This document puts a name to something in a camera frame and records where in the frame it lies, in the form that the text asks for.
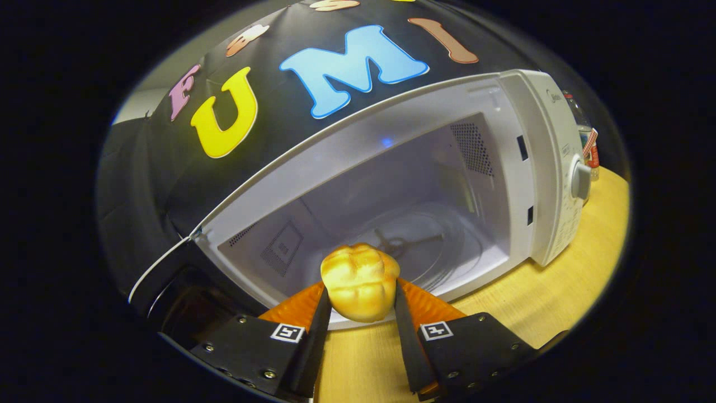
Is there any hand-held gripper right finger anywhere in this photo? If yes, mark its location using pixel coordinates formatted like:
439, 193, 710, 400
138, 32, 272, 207
394, 278, 538, 398

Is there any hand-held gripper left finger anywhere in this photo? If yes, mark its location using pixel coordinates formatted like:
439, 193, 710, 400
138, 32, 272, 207
189, 280, 333, 399

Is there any golden bread bun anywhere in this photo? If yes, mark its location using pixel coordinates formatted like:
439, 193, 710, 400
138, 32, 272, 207
320, 243, 401, 324

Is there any white microwave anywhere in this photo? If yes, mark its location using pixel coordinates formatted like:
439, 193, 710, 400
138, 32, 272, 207
128, 68, 592, 336

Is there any glass turntable plate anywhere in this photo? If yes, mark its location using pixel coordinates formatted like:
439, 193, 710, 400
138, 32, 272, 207
336, 210, 487, 293

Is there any clear plastic bottle red label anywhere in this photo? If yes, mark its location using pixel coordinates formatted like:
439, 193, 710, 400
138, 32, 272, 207
562, 90, 600, 182

